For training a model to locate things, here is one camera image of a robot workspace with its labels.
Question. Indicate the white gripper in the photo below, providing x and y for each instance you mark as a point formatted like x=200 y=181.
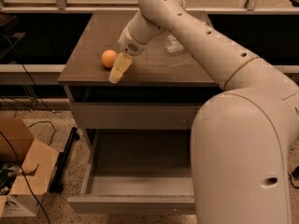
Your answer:
x=129 y=43

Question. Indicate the orange fruit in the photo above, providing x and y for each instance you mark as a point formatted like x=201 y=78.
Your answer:
x=108 y=58

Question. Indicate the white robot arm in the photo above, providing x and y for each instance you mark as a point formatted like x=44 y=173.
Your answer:
x=240 y=138

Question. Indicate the closed grey top drawer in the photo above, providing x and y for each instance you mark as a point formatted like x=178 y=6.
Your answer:
x=135 y=117

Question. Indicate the grey drawer cabinet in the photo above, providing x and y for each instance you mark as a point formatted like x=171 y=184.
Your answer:
x=156 y=77

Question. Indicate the open grey middle drawer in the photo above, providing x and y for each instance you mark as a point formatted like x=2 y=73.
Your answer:
x=137 y=172

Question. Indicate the clear plastic water bottle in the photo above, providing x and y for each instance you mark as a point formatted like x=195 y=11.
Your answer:
x=172 y=45

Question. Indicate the black bar on floor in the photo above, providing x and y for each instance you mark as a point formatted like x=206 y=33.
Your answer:
x=56 y=185

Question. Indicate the cardboard box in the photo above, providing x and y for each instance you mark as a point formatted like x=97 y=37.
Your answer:
x=34 y=163

